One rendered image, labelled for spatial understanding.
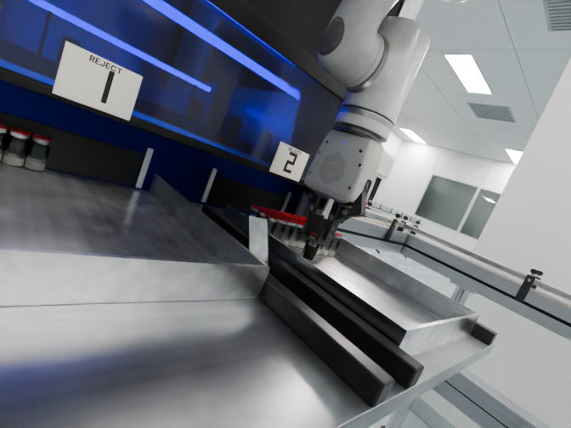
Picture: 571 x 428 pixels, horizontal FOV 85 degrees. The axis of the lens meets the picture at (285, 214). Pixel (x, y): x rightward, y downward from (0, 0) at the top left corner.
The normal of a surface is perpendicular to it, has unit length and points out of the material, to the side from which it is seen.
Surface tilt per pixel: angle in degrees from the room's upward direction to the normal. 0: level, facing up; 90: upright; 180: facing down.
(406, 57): 89
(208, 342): 0
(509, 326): 90
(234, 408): 0
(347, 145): 86
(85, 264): 90
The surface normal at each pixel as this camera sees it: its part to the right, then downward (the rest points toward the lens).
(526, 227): -0.69, -0.17
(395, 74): 0.40, 0.31
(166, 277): 0.61, 0.36
